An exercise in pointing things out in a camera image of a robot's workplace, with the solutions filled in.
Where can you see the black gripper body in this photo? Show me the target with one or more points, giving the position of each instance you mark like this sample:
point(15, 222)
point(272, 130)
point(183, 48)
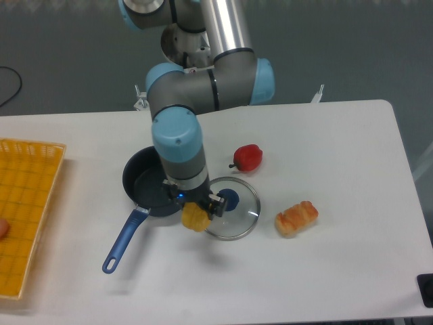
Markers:
point(178, 197)

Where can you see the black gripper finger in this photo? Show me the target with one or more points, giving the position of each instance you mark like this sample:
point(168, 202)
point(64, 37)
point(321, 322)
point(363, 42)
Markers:
point(217, 205)

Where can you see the yellow bell pepper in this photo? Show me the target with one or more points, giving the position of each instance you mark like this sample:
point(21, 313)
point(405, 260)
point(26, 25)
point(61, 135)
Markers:
point(194, 218)

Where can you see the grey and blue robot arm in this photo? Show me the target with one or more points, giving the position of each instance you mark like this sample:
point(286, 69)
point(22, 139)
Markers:
point(235, 77)

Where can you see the red bell pepper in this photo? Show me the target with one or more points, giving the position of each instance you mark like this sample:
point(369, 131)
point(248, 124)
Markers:
point(247, 158)

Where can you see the glass lid with blue knob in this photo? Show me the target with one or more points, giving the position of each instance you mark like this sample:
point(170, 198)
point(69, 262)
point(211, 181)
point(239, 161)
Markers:
point(241, 213)

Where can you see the orange shrimp sushi piece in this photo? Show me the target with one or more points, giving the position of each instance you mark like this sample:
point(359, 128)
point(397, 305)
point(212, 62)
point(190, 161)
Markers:
point(296, 218)

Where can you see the yellow wicker basket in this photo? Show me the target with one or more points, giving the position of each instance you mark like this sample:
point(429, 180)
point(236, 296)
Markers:
point(29, 171)

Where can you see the pink object in basket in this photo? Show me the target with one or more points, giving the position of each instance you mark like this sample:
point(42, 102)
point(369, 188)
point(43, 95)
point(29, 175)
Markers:
point(4, 227)

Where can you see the black device at table corner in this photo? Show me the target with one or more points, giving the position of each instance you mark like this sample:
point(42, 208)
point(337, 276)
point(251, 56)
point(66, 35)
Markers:
point(425, 283)

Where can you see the dark blue pot with handle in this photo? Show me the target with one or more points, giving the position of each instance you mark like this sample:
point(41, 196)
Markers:
point(142, 180)

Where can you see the white bracket behind table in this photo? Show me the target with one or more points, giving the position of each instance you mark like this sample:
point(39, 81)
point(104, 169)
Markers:
point(318, 95)

